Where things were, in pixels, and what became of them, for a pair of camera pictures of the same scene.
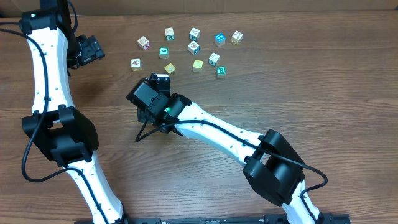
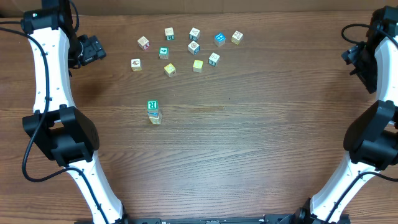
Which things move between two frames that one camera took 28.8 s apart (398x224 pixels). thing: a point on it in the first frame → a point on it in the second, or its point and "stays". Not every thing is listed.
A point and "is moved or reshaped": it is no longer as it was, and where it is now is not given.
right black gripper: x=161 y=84 → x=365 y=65
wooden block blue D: x=193 y=47 stays
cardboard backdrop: x=94 y=7 stays
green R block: x=221 y=72 is moved or reshaped
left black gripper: x=92 y=49 stays
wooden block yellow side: x=237 y=37 stays
